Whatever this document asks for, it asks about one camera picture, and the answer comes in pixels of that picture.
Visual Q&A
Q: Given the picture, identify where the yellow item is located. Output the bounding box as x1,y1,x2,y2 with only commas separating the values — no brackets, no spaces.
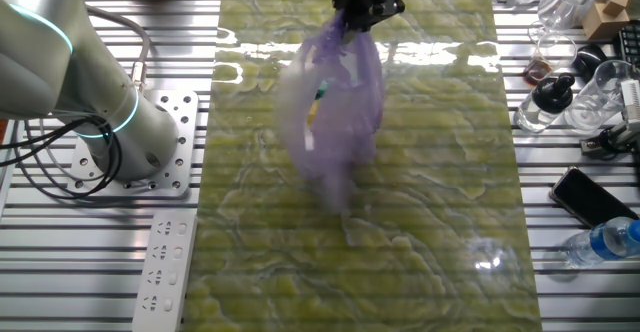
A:
305,99,322,127

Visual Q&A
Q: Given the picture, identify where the purple translucent plastic bag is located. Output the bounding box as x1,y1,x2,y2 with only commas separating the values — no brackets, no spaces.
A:
276,13,387,214

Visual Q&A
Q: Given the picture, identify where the small glass with brown liquid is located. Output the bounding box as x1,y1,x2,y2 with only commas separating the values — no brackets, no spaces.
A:
521,31,579,88

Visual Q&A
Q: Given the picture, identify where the tall clear drinking glass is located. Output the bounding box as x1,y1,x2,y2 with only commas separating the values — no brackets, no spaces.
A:
536,0,597,32

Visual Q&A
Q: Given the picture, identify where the black cap glass bottle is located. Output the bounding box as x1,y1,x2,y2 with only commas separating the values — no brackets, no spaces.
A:
513,72,577,135

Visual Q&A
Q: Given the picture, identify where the black computer mouse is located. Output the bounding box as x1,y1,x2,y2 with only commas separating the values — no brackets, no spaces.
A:
571,44,610,81

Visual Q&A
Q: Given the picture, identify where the large clear drinking glass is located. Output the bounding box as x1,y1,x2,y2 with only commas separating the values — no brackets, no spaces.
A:
563,59,635,136

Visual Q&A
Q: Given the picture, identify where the green marble pattern mat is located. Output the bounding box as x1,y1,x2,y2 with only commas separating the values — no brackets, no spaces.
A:
182,0,544,332

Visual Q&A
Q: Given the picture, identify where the black keyboard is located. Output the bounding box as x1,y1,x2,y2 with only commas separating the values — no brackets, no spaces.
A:
611,20,640,67

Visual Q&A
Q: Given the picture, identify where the black smartphone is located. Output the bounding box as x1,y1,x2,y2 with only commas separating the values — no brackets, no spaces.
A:
548,166,640,229

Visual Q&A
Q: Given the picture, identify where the blue cap water bottle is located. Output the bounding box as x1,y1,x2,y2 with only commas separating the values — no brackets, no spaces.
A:
563,216,640,269

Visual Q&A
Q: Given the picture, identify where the white power strip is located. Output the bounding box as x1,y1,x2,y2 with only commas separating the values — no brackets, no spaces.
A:
131,211,199,332

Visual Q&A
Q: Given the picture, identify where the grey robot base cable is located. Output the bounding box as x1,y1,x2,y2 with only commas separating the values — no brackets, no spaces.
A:
84,4,153,96

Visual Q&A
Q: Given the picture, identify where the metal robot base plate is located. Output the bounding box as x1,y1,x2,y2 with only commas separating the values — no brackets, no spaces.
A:
66,89,200,199

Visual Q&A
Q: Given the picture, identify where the small ribbed silver camera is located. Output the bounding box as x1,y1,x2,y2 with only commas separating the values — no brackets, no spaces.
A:
618,78,640,122

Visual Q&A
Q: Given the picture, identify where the black camera clamp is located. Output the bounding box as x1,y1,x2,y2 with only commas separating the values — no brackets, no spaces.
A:
579,120,640,162

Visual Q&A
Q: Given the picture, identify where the black cable bundle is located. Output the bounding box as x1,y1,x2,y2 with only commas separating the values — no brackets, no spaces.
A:
0,113,125,201

